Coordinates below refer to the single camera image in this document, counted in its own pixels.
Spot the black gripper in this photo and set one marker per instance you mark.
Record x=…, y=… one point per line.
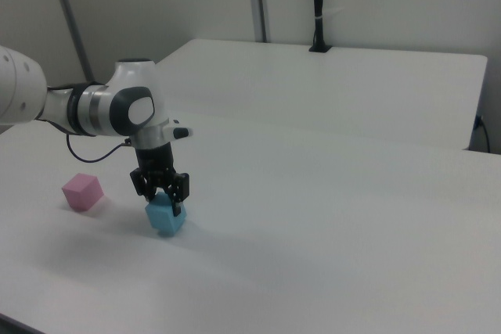
x=156, y=162

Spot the blue cube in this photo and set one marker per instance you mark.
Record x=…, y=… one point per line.
x=164, y=224

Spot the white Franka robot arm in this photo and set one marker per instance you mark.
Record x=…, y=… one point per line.
x=102, y=107

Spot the pink cube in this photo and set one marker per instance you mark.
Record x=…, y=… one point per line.
x=82, y=192

